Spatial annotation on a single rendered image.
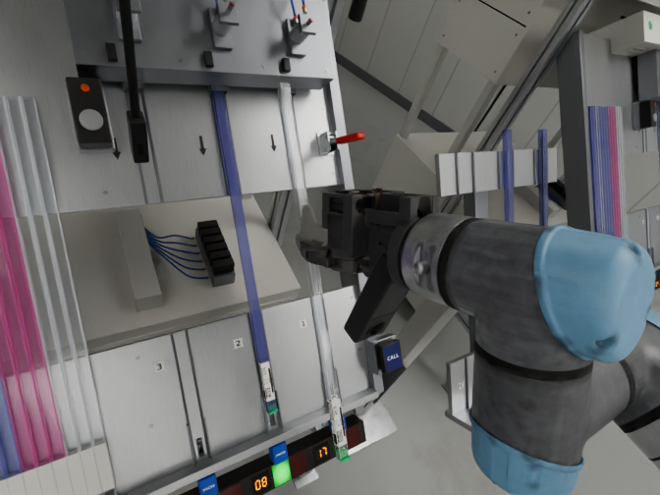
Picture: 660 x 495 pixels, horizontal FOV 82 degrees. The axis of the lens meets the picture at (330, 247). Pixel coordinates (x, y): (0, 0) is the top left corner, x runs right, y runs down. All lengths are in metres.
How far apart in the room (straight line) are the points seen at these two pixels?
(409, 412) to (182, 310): 1.02
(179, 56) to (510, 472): 0.55
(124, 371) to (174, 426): 0.11
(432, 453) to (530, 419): 1.31
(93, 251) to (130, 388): 0.47
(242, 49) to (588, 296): 0.50
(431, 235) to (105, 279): 0.76
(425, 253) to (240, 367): 0.39
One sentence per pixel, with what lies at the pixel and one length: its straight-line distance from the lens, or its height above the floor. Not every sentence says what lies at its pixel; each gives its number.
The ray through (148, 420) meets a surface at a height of 0.78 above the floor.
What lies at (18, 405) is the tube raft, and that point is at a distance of 0.59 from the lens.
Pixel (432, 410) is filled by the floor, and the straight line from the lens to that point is 1.66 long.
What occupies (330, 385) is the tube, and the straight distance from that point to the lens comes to 0.53.
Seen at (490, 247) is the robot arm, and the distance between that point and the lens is 0.27.
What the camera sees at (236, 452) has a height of 0.73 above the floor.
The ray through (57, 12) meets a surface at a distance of 0.64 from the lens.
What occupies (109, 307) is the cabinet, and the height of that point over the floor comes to 0.62.
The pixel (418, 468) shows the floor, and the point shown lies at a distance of 1.56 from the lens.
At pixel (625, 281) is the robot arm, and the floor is 1.24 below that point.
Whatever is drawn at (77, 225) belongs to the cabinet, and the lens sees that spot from 1.05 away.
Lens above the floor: 1.35
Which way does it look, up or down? 44 degrees down
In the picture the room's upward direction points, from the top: 22 degrees clockwise
